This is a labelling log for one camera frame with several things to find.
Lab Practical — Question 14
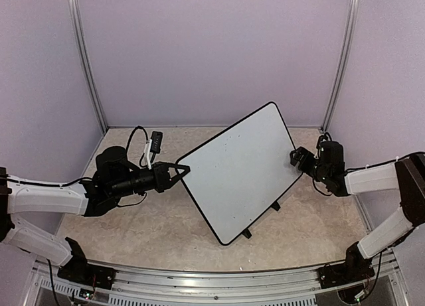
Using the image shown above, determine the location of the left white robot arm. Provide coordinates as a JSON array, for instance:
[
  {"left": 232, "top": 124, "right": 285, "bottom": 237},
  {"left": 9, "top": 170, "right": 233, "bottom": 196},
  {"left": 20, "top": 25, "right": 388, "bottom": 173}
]
[{"left": 1, "top": 131, "right": 190, "bottom": 283}]

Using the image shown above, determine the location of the right aluminium corner post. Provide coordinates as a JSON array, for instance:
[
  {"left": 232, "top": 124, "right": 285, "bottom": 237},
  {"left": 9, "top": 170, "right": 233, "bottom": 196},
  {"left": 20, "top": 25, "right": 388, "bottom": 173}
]
[{"left": 320, "top": 0, "right": 360, "bottom": 132}]

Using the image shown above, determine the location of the front aluminium rail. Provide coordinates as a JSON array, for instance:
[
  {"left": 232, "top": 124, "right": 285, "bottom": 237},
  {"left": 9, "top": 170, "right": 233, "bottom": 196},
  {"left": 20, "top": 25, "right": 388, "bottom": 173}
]
[{"left": 23, "top": 253, "right": 410, "bottom": 305}]

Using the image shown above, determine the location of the aluminium corner post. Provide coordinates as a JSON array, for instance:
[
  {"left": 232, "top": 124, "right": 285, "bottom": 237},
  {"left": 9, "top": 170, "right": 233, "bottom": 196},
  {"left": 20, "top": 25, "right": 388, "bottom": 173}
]
[
  {"left": 320, "top": 0, "right": 360, "bottom": 132},
  {"left": 68, "top": 0, "right": 109, "bottom": 135}
]

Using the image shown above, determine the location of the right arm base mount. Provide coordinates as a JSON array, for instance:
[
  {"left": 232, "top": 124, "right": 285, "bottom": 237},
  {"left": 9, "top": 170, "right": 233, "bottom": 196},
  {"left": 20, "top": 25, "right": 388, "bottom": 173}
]
[{"left": 317, "top": 262, "right": 375, "bottom": 289}]

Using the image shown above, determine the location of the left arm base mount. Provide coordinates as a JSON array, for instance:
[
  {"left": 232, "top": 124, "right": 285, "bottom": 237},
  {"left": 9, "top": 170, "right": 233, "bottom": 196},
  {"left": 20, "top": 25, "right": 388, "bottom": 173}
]
[{"left": 57, "top": 260, "right": 116, "bottom": 290}]

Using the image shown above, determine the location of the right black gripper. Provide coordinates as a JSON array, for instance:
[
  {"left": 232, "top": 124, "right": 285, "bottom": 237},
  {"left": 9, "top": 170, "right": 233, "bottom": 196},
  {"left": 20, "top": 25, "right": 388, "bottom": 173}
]
[{"left": 291, "top": 146, "right": 331, "bottom": 183}]

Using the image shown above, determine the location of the small whiteboard with wire stand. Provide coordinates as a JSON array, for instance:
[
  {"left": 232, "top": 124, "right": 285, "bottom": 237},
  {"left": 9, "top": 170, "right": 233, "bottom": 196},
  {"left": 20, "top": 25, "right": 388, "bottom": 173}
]
[{"left": 176, "top": 102, "right": 302, "bottom": 246}]

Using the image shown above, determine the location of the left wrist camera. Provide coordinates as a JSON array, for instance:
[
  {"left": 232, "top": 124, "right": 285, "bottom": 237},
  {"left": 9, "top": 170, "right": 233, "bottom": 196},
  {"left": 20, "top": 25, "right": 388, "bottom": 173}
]
[{"left": 139, "top": 131, "right": 163, "bottom": 169}]

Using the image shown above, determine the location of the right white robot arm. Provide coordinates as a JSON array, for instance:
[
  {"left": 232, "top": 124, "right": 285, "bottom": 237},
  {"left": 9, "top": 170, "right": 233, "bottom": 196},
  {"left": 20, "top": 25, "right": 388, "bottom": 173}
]
[{"left": 290, "top": 133, "right": 424, "bottom": 282}]

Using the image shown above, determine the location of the left aluminium corner post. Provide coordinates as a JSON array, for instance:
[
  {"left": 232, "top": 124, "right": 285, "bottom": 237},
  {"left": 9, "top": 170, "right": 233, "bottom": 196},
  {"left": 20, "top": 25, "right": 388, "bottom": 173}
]
[{"left": 68, "top": 0, "right": 109, "bottom": 135}]

